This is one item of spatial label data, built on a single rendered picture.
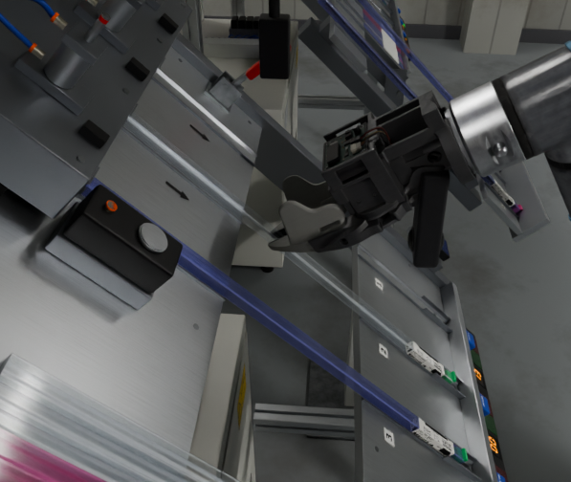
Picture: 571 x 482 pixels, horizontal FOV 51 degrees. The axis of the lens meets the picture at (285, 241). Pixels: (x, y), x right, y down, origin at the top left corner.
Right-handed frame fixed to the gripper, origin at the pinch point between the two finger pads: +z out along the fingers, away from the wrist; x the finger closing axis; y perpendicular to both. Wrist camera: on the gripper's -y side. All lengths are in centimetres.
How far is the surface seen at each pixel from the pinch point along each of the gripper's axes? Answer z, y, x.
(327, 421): 28, -57, -22
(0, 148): 3.4, 25.9, 16.9
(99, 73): 0.8, 24.6, 5.8
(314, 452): 47, -83, -34
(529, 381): -3, -114, -61
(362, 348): -2.0, -13.1, 5.3
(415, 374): -4.2, -22.4, 2.9
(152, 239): -0.4, 15.4, 16.9
